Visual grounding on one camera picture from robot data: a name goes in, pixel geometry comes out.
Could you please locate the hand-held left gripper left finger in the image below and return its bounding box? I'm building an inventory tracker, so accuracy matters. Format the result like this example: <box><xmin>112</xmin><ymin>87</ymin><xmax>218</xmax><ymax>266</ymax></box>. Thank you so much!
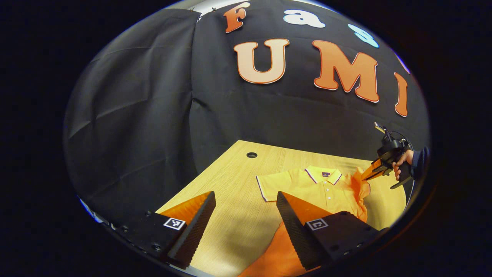
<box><xmin>110</xmin><ymin>190</ymin><xmax>216</xmax><ymax>270</ymax></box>

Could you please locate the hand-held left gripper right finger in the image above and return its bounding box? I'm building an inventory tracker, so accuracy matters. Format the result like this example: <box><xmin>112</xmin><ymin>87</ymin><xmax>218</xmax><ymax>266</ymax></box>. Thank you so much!
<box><xmin>276</xmin><ymin>191</ymin><xmax>389</xmax><ymax>271</ymax></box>

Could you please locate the orange collared T-shirt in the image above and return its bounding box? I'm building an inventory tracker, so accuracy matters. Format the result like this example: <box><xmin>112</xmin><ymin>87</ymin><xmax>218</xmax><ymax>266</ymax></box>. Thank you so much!
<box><xmin>238</xmin><ymin>165</ymin><xmax>371</xmax><ymax>277</ymax></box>

